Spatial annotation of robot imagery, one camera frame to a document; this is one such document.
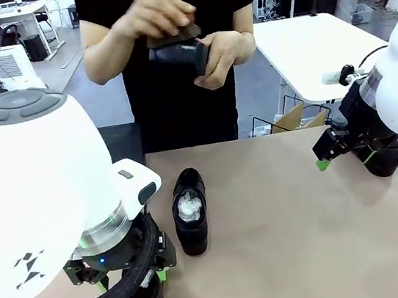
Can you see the white cylindrical wrist attachment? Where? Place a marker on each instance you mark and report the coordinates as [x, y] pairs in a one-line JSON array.
[[329, 77]]

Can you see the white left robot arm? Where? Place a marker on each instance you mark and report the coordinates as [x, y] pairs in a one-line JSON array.
[[33, 179]]

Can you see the black metal shoe stand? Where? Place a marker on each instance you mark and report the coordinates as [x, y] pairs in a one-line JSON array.
[[124, 144]]

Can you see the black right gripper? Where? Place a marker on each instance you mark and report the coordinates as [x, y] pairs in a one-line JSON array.
[[358, 111]]

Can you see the large white table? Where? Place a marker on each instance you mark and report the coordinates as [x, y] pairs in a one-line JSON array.
[[301, 60]]

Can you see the dark grey plastic stool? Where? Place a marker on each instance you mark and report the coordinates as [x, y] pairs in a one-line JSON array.
[[73, 16]]

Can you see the grey storage bin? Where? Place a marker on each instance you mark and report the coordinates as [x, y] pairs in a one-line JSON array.
[[363, 14]]

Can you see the brown wooden shoe brush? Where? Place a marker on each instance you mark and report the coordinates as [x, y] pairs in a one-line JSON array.
[[172, 38]]

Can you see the black computer tower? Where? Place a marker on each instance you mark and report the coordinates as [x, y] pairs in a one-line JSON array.
[[35, 49]]

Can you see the person's black shirt torso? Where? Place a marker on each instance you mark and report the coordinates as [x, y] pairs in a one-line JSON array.
[[180, 122]]

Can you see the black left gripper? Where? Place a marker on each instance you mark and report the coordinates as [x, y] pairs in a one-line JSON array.
[[107, 260]]

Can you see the white computer case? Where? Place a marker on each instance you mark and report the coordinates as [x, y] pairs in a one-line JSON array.
[[262, 3]]

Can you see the person's right bare forearm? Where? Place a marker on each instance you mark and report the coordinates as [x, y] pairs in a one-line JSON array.
[[105, 65]]

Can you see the white air purifier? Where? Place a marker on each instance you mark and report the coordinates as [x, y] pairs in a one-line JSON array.
[[5, 65]]

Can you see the brown cardboard box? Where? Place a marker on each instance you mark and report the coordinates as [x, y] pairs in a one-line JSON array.
[[289, 119]]

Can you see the white office desk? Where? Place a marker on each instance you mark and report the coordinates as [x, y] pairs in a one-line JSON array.
[[6, 15]]

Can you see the person's right hand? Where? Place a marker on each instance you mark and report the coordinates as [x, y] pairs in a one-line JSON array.
[[154, 14]]

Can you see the person's left hand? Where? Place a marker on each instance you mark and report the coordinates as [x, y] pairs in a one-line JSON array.
[[229, 50]]

